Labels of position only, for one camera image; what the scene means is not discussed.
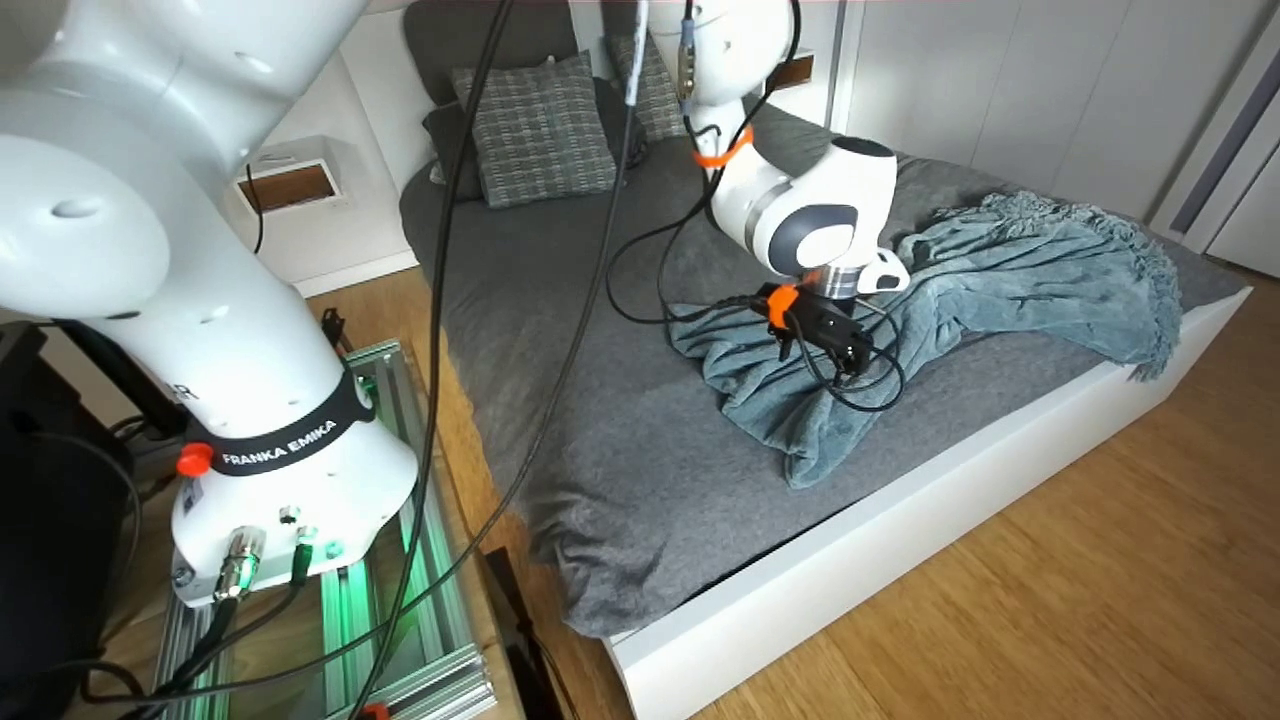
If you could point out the white wardrobe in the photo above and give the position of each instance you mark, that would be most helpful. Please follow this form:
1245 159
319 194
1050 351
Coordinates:
1042 95

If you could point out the black clamp red tip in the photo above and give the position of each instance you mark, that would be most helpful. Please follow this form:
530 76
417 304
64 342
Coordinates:
377 708

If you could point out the small dark grey pillow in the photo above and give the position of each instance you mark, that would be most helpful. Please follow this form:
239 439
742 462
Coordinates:
454 163

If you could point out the grey plaid pillow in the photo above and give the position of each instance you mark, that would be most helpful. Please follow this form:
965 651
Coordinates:
661 95
541 133

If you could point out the aluminium profile robot stand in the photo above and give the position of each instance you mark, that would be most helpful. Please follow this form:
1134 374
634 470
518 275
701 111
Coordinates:
427 624

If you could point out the blue fringed towel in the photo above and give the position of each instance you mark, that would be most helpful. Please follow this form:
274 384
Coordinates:
1013 283

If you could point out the white bed frame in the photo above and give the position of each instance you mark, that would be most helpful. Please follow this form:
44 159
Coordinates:
866 561

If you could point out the red base knob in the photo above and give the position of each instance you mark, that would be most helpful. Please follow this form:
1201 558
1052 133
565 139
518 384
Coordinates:
192 462

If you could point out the black box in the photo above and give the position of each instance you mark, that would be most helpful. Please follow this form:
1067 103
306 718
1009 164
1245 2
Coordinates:
52 561

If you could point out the large dark grey cushion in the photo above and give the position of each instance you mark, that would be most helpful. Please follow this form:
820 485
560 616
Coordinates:
454 43

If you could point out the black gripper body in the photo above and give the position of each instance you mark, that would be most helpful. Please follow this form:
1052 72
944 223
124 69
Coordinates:
826 326

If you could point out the grey bed cover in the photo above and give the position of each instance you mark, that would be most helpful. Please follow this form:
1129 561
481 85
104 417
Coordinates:
600 441

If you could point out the black floor bar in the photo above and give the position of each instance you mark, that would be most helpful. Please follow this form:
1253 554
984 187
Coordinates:
521 640

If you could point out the white nightstand wooden opening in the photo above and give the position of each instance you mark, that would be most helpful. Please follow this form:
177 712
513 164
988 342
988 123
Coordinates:
797 72

